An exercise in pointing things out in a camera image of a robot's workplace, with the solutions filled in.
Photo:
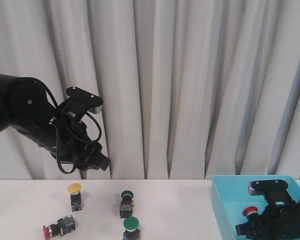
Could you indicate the red push button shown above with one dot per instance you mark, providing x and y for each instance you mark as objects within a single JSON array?
[
  {"x": 64, "y": 226},
  {"x": 250, "y": 212}
]

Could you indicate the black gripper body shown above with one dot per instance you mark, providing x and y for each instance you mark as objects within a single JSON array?
[
  {"x": 281, "y": 218},
  {"x": 72, "y": 149}
]

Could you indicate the yellow push button switch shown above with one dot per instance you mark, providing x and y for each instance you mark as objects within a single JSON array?
[{"x": 74, "y": 190}]

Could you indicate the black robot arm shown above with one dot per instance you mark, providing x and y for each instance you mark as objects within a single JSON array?
[{"x": 28, "y": 106}]

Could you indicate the grey pleated curtain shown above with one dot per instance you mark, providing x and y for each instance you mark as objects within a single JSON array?
[{"x": 191, "y": 88}]

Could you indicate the light blue plastic box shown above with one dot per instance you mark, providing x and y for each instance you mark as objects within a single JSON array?
[{"x": 230, "y": 197}]

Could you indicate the red push button lying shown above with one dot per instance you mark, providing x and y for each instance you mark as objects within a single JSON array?
[{"x": 64, "y": 226}]

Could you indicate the rear green push button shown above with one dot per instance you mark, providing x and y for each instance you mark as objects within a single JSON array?
[{"x": 126, "y": 204}]

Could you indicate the green push button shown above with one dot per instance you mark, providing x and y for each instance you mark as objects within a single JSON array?
[
  {"x": 126, "y": 204},
  {"x": 131, "y": 232}
]

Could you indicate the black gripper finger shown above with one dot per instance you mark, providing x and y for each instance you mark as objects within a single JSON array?
[
  {"x": 248, "y": 229},
  {"x": 101, "y": 161}
]

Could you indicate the front green push button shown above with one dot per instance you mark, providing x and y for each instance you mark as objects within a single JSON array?
[{"x": 131, "y": 232}]

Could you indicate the red push button front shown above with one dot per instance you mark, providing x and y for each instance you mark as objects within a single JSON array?
[{"x": 250, "y": 212}]

